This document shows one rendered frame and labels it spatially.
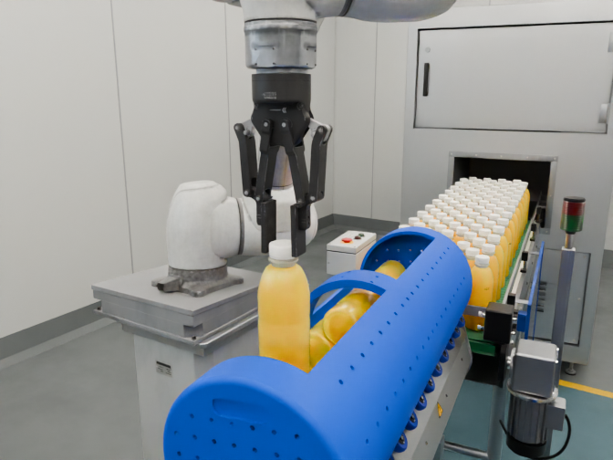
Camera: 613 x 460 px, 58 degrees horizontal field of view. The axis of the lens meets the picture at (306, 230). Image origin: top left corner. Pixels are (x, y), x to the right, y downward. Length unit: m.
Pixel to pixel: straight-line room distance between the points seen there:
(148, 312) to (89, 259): 2.62
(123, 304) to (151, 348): 0.14
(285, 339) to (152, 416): 0.91
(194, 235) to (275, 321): 0.70
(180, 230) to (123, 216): 2.74
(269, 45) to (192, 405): 0.47
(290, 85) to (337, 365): 0.38
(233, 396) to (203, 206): 0.76
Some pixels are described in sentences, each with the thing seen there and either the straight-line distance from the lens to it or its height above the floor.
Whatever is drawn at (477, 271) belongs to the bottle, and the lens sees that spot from 1.66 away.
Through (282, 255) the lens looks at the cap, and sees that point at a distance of 0.74.
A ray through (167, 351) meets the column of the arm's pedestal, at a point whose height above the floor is 0.94.
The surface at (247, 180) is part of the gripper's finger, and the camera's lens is 0.75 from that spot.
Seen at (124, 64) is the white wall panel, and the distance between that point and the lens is 4.14.
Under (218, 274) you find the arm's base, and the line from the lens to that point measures 1.47.
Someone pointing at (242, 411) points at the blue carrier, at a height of 1.19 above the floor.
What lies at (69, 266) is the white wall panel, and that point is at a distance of 3.96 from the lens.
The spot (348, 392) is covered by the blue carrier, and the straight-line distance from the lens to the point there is 0.76.
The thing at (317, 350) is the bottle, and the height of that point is 1.11.
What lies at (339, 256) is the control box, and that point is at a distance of 1.77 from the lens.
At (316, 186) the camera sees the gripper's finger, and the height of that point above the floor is 1.46.
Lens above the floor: 1.58
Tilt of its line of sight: 14 degrees down
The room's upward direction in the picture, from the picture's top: straight up
